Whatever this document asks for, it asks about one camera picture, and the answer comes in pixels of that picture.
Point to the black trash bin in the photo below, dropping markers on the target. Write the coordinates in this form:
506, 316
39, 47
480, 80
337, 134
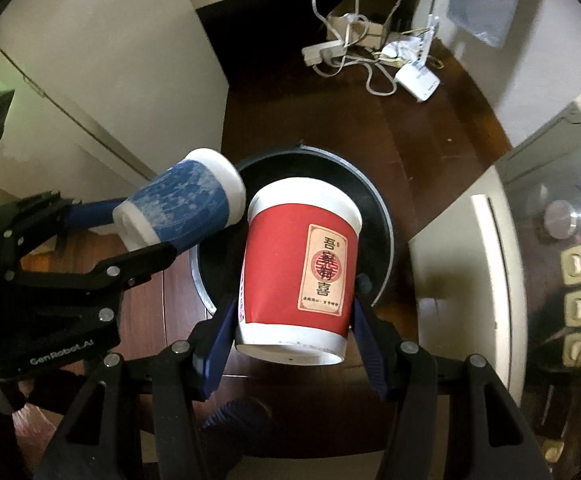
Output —
217, 261

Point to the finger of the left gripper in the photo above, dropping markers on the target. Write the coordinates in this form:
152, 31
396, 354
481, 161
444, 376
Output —
31, 223
111, 278

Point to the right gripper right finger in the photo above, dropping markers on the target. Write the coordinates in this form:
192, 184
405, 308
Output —
461, 405

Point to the red paper cup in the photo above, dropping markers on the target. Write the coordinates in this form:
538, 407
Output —
302, 320

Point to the white power strip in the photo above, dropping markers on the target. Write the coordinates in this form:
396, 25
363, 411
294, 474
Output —
318, 53

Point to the cream safe cabinet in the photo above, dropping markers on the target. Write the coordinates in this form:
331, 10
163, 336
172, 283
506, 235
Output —
498, 273

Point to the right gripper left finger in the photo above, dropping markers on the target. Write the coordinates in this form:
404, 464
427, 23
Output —
99, 437

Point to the blue paper cup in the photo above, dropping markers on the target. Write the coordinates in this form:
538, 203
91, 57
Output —
193, 199

